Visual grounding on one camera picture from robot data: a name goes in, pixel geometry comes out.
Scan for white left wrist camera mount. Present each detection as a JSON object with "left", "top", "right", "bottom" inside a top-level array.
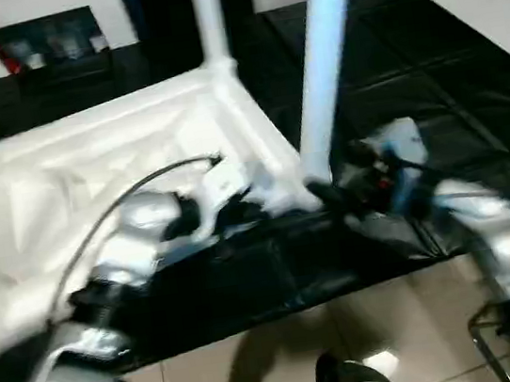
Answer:
[{"left": 180, "top": 154, "right": 262, "bottom": 244}]

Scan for small bottles on shelf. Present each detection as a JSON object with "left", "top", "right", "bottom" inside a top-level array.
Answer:
[{"left": 0, "top": 8, "right": 112, "bottom": 75}]

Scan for dark right robot foot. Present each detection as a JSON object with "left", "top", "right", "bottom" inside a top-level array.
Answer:
[{"left": 311, "top": 343, "right": 404, "bottom": 382}]

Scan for white plastic table top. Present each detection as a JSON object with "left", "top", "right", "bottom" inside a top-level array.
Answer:
[{"left": 0, "top": 46, "right": 341, "bottom": 353}]

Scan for chrome tube frame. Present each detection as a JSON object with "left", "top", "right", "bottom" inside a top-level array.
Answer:
[{"left": 466, "top": 299, "right": 510, "bottom": 382}]

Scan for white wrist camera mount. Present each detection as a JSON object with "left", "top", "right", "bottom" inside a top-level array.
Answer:
[
  {"left": 369, "top": 116, "right": 435, "bottom": 221},
  {"left": 180, "top": 154, "right": 262, "bottom": 244}
]

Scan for black work mat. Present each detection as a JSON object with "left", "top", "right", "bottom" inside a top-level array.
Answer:
[{"left": 0, "top": 0, "right": 510, "bottom": 382}]

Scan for white flat sheet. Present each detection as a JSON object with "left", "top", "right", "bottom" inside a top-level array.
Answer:
[{"left": 404, "top": 0, "right": 510, "bottom": 93}]

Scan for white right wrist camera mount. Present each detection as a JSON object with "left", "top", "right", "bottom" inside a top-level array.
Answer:
[{"left": 369, "top": 116, "right": 435, "bottom": 221}]

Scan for black cabinet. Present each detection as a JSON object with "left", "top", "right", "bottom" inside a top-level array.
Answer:
[{"left": 119, "top": 0, "right": 265, "bottom": 72}]

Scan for white plastic table leg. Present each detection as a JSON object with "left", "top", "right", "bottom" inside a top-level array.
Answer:
[
  {"left": 276, "top": 0, "right": 382, "bottom": 190},
  {"left": 190, "top": 0, "right": 239, "bottom": 74}
]

